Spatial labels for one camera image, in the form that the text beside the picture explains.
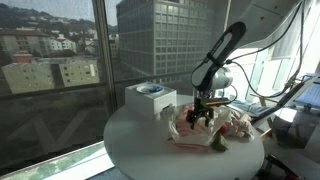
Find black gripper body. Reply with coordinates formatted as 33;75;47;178
191;95;216;122

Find white plastic bag red print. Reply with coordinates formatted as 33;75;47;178
159;103;232;150

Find pale pink cloth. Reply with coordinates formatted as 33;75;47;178
225;107;254;138

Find white terry towel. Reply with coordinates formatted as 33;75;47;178
238;113;257;142

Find white square box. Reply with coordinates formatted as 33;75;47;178
124;81;178;121

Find blue tape roll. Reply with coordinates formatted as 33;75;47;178
136;83;165;95

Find dark window mullion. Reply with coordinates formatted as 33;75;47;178
92;0;118;113

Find yellow-green wrist camera mount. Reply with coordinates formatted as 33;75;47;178
202;97;232;108

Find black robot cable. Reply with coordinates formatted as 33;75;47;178
189;0;306;111

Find dark horizontal window rail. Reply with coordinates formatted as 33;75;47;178
0;71;198;101

